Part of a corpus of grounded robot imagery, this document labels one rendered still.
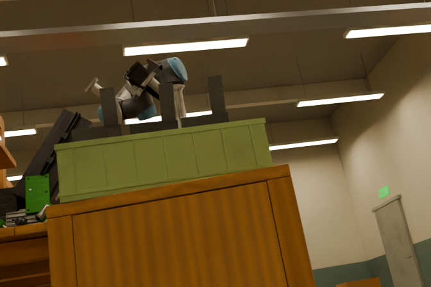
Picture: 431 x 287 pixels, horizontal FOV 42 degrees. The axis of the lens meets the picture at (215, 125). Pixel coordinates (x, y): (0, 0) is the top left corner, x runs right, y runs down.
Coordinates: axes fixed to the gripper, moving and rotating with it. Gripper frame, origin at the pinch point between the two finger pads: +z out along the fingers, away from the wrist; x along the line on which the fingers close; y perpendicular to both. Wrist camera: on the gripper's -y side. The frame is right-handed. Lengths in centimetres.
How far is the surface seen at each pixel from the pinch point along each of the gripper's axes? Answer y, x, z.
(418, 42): -350, 389, -648
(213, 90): -15.5, 10.4, 12.2
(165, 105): -7.5, -2.9, 9.1
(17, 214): -1, -83, -100
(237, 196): -35, -11, 38
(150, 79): 1.1, 0.3, 6.5
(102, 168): -3.4, -29.0, 23.4
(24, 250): -8, -77, -38
